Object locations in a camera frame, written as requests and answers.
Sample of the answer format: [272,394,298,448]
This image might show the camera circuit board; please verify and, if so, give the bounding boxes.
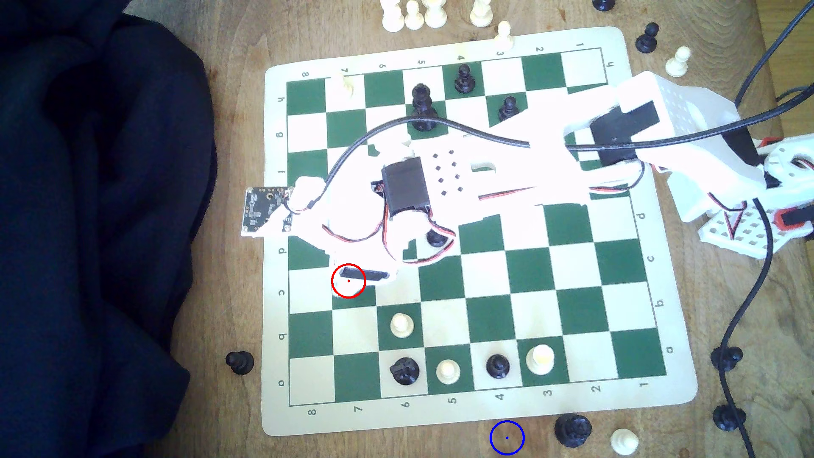
[242,186,296,237]

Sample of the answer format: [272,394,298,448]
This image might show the green cream chess board mat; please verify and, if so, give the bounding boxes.
[261,25,698,437]

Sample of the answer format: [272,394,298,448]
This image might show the dark navy cloth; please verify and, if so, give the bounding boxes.
[0,0,218,458]

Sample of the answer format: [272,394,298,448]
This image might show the black cable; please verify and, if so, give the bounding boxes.
[719,197,777,458]
[324,102,814,198]
[734,0,814,108]

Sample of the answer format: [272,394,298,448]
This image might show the large black chess piece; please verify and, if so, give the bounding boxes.
[554,414,593,448]

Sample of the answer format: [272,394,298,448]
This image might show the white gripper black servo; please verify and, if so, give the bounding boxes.
[289,135,460,299]

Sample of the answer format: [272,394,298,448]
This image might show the tall black chess piece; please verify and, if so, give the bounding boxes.
[410,83,440,132]

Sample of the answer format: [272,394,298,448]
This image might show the black chess knight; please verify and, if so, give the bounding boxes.
[390,357,421,387]

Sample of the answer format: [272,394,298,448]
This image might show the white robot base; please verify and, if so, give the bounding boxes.
[698,135,814,260]

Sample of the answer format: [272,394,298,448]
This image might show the red black white servo wire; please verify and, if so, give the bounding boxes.
[478,162,646,202]

